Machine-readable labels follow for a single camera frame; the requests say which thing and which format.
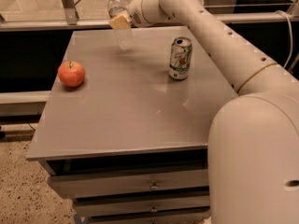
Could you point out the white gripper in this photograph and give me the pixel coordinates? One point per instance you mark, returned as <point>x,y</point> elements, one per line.
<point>135,12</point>

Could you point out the middle grey drawer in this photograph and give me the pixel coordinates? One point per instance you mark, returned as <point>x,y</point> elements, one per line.
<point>140,204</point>

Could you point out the top grey drawer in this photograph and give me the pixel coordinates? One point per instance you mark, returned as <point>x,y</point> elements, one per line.
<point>93,185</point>

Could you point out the green white soda can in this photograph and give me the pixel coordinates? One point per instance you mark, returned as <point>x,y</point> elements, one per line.
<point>180,58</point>

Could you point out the red orange apple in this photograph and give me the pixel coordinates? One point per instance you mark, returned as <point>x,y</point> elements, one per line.
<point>71,74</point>

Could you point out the metal railing frame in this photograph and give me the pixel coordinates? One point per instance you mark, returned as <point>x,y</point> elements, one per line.
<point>21,15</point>

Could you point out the grey drawer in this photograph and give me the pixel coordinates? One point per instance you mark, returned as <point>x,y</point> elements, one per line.
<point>165,217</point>
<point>140,204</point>
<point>93,185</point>

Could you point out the grey drawer cabinet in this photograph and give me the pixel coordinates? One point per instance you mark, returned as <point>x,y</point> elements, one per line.
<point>129,115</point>

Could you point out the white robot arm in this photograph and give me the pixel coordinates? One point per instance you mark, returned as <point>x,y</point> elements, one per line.
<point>253,144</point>

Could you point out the clear plastic water bottle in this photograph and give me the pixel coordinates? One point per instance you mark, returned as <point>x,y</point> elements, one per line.
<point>120,22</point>

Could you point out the bottom grey drawer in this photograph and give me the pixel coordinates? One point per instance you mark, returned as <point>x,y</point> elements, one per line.
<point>165,217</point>

